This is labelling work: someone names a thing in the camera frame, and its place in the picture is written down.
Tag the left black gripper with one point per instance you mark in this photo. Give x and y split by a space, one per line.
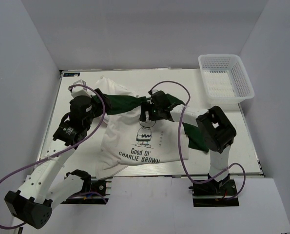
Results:
99 107

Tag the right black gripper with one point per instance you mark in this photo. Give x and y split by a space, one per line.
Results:
147 107

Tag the white green Charlie Brown t-shirt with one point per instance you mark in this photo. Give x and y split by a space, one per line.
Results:
130 142

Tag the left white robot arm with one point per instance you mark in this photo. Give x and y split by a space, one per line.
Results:
34 201

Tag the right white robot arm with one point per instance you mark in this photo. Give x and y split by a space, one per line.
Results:
217 131

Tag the white plastic mesh basket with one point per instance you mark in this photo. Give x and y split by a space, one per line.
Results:
225 79

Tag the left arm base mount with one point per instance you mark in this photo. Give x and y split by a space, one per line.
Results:
98 195

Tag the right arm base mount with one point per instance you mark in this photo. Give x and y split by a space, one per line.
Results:
205 195

